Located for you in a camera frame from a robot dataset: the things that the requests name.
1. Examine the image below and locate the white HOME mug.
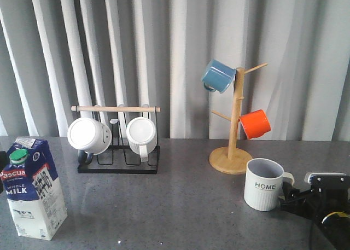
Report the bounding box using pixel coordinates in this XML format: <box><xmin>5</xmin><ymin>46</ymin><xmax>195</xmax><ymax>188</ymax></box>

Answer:
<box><xmin>244</xmin><ymin>158</ymin><xmax>294</xmax><ymax>212</ymax></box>

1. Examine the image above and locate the orange enamel mug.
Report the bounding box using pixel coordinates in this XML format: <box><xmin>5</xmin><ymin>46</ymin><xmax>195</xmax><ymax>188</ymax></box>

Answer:
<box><xmin>240</xmin><ymin>109</ymin><xmax>271</xmax><ymax>139</ymax></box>

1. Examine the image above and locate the grey curtain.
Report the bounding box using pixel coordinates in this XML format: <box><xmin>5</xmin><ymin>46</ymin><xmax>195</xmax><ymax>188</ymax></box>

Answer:
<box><xmin>1</xmin><ymin>0</ymin><xmax>349</xmax><ymax>141</ymax></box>

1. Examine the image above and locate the white smiley hanging mug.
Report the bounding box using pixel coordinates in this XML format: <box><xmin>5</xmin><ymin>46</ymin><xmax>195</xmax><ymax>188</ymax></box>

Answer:
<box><xmin>67</xmin><ymin>118</ymin><xmax>112</xmax><ymax>155</ymax></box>

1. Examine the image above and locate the Pauls whole milk carton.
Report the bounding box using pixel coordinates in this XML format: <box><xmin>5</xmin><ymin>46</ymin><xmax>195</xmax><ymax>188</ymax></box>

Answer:
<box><xmin>1</xmin><ymin>137</ymin><xmax>67</xmax><ymax>241</ymax></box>

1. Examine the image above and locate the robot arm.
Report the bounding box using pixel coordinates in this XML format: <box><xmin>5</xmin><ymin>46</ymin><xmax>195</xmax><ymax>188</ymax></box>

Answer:
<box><xmin>279</xmin><ymin>172</ymin><xmax>349</xmax><ymax>249</ymax></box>

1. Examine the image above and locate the blue enamel mug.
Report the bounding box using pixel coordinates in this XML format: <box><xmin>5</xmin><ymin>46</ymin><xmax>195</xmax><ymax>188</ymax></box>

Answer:
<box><xmin>201</xmin><ymin>59</ymin><xmax>236</xmax><ymax>94</ymax></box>

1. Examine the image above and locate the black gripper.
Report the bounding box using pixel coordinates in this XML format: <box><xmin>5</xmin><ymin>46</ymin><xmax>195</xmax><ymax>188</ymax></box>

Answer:
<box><xmin>279</xmin><ymin>172</ymin><xmax>349</xmax><ymax>225</ymax></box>
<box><xmin>0</xmin><ymin>151</ymin><xmax>7</xmax><ymax>193</ymax></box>

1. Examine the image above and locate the black wire mug rack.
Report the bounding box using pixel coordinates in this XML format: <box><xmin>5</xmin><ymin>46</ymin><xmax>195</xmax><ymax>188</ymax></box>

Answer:
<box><xmin>71</xmin><ymin>105</ymin><xmax>161</xmax><ymax>174</ymax></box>

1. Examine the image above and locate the wooden mug tree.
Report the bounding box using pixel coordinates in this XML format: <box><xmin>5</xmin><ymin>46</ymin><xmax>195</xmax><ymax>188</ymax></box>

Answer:
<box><xmin>209</xmin><ymin>62</ymin><xmax>267</xmax><ymax>175</ymax></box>

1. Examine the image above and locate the white ribbed hanging mug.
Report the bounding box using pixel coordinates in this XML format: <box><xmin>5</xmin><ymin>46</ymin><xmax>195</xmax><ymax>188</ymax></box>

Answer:
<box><xmin>126</xmin><ymin>117</ymin><xmax>157</xmax><ymax>162</ymax></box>

